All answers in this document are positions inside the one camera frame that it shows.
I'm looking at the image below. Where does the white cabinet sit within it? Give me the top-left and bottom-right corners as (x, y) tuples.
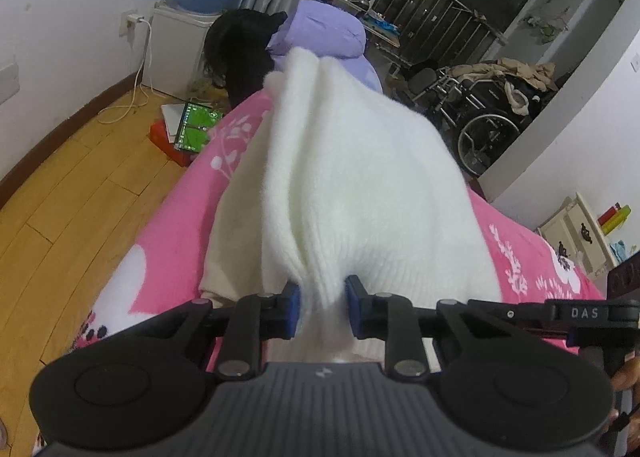
(537, 193), (618, 279)

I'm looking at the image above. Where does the purple puffer jacket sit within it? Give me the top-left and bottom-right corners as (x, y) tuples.
(267, 0), (383, 93)

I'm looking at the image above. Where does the red box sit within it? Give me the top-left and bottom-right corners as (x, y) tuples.
(149, 119), (192, 168)

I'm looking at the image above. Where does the white water dispenser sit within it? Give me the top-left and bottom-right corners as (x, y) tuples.
(142, 1), (220, 100)

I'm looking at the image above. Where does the tablet with green screen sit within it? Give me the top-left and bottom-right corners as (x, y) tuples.
(174, 102), (224, 154)

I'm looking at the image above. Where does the pink floral blanket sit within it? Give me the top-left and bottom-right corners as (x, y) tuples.
(31, 86), (606, 455)

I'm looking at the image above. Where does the metal railing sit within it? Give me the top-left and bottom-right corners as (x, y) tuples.
(332, 0), (507, 66)

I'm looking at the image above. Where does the wall switch plate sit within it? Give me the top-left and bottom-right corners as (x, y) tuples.
(0, 62), (21, 104)

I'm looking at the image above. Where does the white knit sweater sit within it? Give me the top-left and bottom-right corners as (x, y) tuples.
(201, 48), (501, 363)

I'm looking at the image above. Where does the person's right hand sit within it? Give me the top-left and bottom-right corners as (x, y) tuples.
(608, 355), (640, 435)

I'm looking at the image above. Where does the black garment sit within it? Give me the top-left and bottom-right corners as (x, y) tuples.
(203, 9), (288, 108)

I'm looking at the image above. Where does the beige clothes pile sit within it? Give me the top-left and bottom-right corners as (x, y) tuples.
(446, 58), (558, 116)

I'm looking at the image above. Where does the wall socket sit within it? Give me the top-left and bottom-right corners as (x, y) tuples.
(118, 10), (140, 36)

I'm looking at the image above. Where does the wheelchair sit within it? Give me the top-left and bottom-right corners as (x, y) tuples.
(397, 66), (556, 178)

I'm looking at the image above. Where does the white power cable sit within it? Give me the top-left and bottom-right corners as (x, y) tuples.
(95, 15), (174, 126)

